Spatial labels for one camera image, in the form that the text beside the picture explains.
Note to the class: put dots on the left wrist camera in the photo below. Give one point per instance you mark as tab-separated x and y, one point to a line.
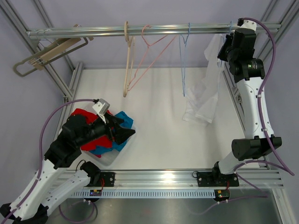
101	107

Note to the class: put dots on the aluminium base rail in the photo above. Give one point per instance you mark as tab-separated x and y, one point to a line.
185	179

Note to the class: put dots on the light blue hanger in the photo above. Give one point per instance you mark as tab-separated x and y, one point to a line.
183	40

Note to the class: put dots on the white t shirt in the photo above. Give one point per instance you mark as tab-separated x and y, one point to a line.
202	97

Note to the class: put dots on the pink hanger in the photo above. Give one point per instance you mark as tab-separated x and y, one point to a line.
134	80

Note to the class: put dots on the blue t shirt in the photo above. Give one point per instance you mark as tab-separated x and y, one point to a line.
128	122

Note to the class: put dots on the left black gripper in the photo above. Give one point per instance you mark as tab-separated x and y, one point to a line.
120	134

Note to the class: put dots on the beige empty hanger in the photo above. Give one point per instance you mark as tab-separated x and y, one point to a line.
56	50

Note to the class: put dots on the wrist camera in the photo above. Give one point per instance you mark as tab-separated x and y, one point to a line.
101	107
248	24

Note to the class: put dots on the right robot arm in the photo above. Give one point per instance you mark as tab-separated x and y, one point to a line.
248	73

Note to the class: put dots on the white cable duct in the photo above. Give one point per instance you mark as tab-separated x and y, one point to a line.
144	193

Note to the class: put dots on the beige plastic hanger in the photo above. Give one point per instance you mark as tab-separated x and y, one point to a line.
130	40

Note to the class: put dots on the right aluminium frame post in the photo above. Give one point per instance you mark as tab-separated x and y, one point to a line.
282	12

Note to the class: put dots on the aluminium hanging rail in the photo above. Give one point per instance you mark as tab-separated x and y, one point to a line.
80	32

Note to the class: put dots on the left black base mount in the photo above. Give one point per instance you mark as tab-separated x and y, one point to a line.
104	179

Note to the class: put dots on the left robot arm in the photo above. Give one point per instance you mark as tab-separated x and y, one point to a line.
37	201

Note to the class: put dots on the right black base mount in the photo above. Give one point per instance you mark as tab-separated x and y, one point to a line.
208	179

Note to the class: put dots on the red t shirt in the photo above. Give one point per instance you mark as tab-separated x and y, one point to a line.
86	116

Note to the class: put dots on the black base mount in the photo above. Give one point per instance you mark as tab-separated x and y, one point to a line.
208	179
104	179

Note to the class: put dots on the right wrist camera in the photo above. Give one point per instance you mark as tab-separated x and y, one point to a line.
248	24

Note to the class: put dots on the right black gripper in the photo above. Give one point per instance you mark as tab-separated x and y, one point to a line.
222	55

